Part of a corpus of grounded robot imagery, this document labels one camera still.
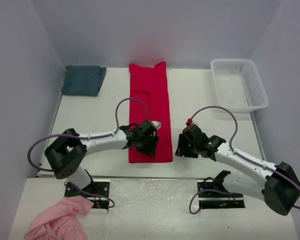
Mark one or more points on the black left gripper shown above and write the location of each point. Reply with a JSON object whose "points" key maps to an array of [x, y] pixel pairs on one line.
{"points": [[149, 146]]}

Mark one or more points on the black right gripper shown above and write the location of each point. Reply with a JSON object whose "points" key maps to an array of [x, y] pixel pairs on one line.
{"points": [[184, 149]]}

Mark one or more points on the red t shirt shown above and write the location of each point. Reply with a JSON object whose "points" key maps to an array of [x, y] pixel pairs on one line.
{"points": [[150, 86]]}

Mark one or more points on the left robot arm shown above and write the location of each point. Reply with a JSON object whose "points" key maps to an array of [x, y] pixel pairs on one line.
{"points": [[66, 153]]}

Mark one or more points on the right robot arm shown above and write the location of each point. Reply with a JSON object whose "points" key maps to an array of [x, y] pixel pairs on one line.
{"points": [[275, 184]]}

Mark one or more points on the folded grey-blue t shirt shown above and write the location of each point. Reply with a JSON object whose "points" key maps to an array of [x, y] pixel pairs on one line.
{"points": [[83, 80]]}

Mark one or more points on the white plastic basket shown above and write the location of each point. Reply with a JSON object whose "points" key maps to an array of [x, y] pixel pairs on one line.
{"points": [[238, 85]]}

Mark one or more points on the pink t shirt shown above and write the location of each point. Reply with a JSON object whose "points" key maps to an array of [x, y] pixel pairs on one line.
{"points": [[59, 221]]}

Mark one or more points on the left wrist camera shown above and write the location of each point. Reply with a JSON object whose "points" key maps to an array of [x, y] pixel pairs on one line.
{"points": [[156, 124]]}

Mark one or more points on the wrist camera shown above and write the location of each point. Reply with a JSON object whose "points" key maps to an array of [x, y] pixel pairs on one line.
{"points": [[156, 124], [192, 128]]}

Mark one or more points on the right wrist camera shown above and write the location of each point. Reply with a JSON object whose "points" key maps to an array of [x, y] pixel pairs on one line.
{"points": [[192, 128]]}

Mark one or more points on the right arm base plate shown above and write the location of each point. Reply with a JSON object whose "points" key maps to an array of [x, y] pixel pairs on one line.
{"points": [[214, 200]]}

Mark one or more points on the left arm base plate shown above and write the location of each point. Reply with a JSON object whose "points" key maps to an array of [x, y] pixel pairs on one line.
{"points": [[97, 188]]}

